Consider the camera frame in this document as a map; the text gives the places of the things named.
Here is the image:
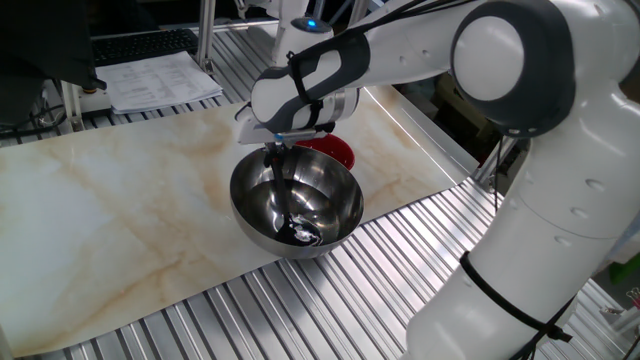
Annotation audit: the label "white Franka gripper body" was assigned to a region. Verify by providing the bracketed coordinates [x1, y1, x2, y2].
[234, 102, 281, 147]

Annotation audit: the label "black ladle with red end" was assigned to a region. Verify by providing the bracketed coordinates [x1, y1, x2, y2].
[269, 143, 325, 248]

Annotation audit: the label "red plastic bowl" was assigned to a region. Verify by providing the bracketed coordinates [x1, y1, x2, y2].
[294, 133, 357, 172]

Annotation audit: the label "stainless steel bowl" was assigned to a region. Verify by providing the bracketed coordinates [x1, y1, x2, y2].
[229, 143, 366, 261]

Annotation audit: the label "stack of printed papers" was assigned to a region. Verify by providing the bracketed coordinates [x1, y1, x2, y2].
[94, 50, 225, 116]

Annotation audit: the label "black keyboard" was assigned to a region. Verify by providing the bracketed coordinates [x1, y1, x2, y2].
[91, 27, 201, 68]

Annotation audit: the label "marble pattern table mat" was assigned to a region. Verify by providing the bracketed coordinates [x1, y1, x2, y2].
[0, 69, 477, 359]

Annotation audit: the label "green bin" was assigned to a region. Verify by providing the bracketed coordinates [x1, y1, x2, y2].
[606, 249, 640, 286]

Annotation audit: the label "silver wrist camera blue cap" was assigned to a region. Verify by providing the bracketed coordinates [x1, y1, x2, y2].
[272, 127, 335, 145]

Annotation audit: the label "aluminium frame post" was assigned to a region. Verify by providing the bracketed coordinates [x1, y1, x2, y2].
[59, 79, 85, 133]
[195, 0, 218, 75]

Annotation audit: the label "black floor cables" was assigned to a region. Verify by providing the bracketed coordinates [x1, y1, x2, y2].
[0, 102, 69, 142]

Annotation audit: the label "black camera cable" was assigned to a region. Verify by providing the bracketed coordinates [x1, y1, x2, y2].
[359, 0, 576, 360]

